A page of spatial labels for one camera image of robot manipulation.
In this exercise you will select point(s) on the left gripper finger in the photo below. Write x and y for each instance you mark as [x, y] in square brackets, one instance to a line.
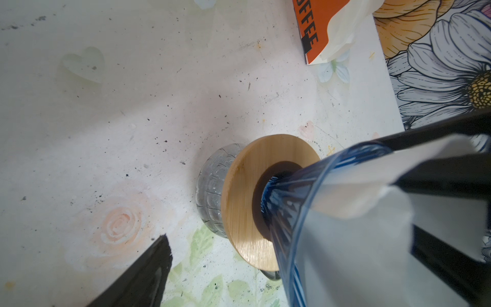
[144, 282]

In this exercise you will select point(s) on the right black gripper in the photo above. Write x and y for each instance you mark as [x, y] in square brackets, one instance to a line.
[446, 173]

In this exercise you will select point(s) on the blue glass dripper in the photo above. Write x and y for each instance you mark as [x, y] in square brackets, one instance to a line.
[299, 215]

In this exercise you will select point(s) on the coffee filter pack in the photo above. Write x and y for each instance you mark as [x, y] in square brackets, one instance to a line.
[327, 27]

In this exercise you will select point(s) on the grey glass pitcher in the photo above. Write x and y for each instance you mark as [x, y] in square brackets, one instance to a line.
[210, 183]

